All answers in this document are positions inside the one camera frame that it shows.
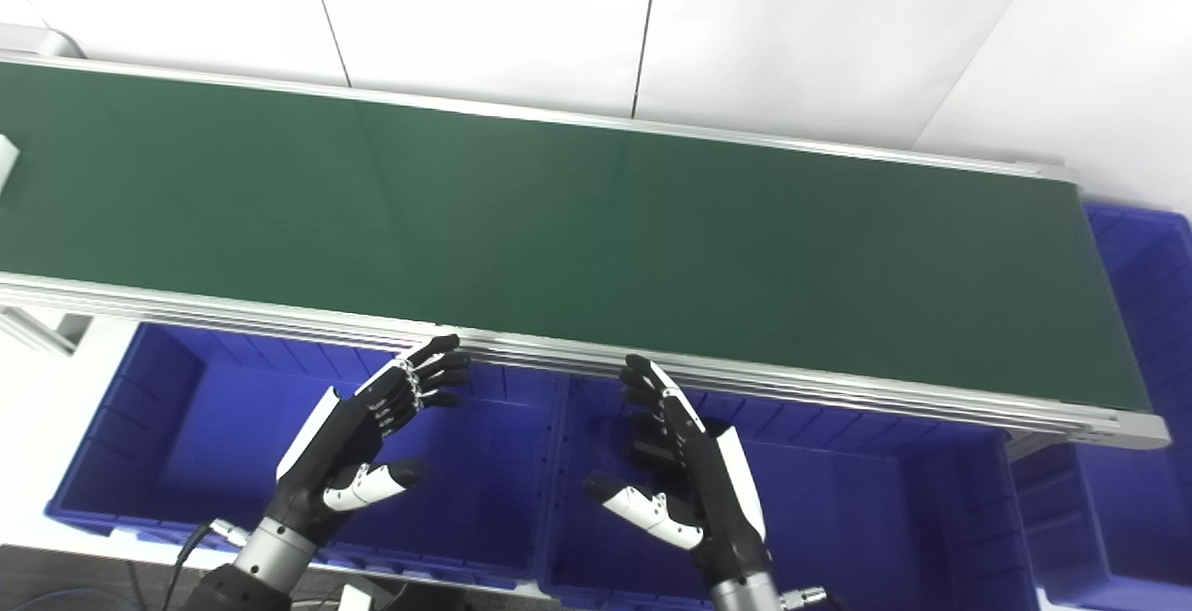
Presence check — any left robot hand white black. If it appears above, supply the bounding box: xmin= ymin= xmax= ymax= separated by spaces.
xmin=265 ymin=333 xmax=473 ymax=547

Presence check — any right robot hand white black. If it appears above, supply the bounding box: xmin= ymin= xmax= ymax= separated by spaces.
xmin=582 ymin=354 xmax=774 ymax=584

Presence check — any blue plastic bin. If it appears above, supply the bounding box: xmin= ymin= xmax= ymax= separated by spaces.
xmin=1010 ymin=201 xmax=1192 ymax=611
xmin=540 ymin=373 xmax=1039 ymax=611
xmin=45 ymin=322 xmax=569 ymax=591

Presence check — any aluminium conveyor leg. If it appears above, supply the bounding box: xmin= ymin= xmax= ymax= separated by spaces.
xmin=0 ymin=306 xmax=94 ymax=356

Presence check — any grey conveyor end housing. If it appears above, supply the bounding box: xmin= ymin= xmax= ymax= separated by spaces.
xmin=0 ymin=22 xmax=87 ymax=61

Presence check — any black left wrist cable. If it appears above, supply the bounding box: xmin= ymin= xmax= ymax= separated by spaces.
xmin=172 ymin=520 xmax=252 ymax=593

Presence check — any green conveyor belt aluminium frame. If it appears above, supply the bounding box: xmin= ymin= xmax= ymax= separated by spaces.
xmin=0 ymin=50 xmax=1172 ymax=452

